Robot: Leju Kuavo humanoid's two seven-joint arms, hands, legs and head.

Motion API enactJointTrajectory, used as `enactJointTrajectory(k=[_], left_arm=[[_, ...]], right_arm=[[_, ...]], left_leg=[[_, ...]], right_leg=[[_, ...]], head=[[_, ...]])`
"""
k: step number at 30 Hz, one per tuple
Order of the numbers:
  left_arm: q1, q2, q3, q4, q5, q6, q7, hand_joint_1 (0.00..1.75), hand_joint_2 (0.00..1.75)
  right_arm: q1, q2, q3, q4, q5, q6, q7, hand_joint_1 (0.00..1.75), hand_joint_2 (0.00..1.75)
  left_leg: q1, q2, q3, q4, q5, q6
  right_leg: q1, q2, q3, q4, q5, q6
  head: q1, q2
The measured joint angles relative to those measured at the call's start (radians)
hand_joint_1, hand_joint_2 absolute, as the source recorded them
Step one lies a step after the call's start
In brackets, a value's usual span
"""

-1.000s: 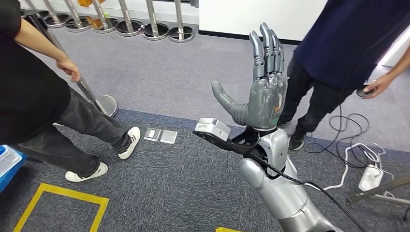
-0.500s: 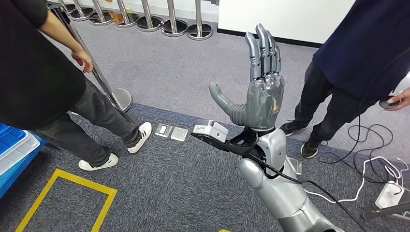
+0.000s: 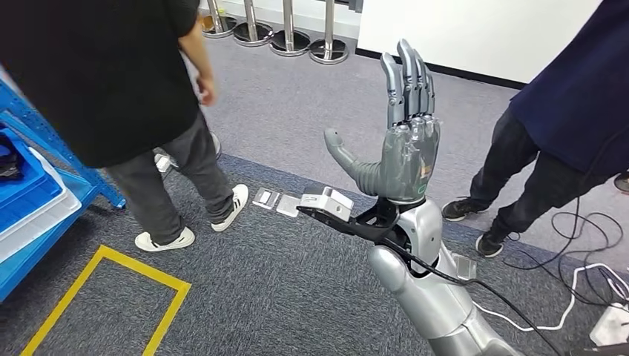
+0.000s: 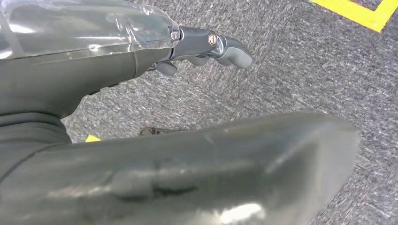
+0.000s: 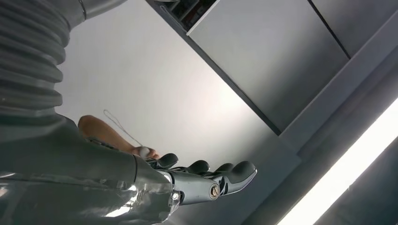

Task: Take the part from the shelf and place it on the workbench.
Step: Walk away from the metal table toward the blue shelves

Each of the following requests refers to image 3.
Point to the person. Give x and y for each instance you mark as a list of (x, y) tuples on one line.
[(98, 73), (565, 98)]

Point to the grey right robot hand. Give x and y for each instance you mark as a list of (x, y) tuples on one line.
[(408, 162)]

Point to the blue metal shelf rack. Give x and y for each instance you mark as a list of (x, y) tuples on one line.
[(39, 258)]

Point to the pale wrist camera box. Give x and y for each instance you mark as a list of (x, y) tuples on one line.
[(327, 201)]

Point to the white power strip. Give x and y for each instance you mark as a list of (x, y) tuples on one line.
[(612, 327)]

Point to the grey floor plate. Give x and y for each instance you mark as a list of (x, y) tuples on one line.
[(289, 206), (265, 199), (466, 269)]

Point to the black camera bracket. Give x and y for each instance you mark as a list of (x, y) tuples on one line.
[(373, 226)]

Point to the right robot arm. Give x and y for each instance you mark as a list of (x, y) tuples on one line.
[(427, 300)]

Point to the black plastic parts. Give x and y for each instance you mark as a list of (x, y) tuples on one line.
[(10, 162)]

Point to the white plastic bin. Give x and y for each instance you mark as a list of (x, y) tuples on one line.
[(49, 216)]

